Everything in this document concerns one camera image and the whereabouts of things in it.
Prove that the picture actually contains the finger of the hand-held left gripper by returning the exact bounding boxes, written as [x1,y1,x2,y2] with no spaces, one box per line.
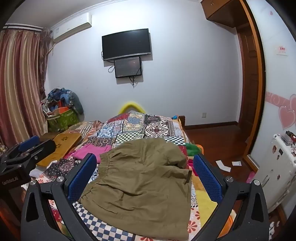
[22,140,56,166]
[18,136,40,152]

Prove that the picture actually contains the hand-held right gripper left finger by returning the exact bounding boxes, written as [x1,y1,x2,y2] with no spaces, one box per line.
[20,153,97,241]

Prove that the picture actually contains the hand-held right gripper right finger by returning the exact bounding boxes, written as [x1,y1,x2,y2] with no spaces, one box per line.
[193,153,270,241]

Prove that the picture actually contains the olive green pants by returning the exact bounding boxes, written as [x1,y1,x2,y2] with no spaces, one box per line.
[77,137,192,240]

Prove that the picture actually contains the yellow wooden lap table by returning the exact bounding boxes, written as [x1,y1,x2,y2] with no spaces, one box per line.
[36,132,82,167]

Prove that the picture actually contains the pink cloth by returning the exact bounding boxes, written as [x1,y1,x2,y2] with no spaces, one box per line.
[72,144,112,161]

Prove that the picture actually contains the green fleece cloth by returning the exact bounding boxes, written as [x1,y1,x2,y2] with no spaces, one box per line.
[185,142,204,156]

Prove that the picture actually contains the green patterned bag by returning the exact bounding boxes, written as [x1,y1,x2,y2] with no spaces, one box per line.
[46,108,80,133]

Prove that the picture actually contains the striped red curtain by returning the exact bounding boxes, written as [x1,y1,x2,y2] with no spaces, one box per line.
[0,23,53,149]

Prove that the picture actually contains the pile of clothes and bags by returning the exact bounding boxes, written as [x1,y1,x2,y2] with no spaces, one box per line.
[42,88,84,116]

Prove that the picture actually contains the white cabinet with stickers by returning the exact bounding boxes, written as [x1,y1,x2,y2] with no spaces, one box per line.
[251,133,296,212]

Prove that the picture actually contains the colourful patchwork quilt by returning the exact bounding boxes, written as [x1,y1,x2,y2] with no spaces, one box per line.
[21,111,236,241]

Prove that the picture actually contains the yellow hoop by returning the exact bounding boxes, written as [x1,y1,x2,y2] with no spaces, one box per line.
[118,101,145,115]

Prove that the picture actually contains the white air conditioner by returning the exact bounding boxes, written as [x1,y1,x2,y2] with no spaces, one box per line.
[50,13,92,43]

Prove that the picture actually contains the brown wooden door frame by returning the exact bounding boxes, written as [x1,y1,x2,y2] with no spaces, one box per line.
[200,0,266,172]

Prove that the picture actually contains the pink heart wall sticker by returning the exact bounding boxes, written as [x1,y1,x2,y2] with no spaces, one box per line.
[266,91,296,130]

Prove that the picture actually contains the small black wall monitor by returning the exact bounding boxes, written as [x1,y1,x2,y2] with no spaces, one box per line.
[114,56,142,79]

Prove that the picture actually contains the black wall television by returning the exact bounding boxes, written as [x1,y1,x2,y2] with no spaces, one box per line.
[102,28,152,61]

